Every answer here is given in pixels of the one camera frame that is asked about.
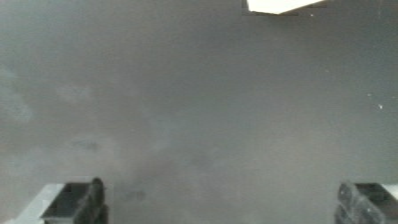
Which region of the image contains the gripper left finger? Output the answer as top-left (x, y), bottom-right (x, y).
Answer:
top-left (10, 177), bottom-right (108, 224)

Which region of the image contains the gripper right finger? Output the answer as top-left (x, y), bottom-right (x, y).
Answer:
top-left (334, 182), bottom-right (398, 224)

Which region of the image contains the white rear drawer tray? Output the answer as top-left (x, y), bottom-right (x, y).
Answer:
top-left (245, 0), bottom-right (326, 15)

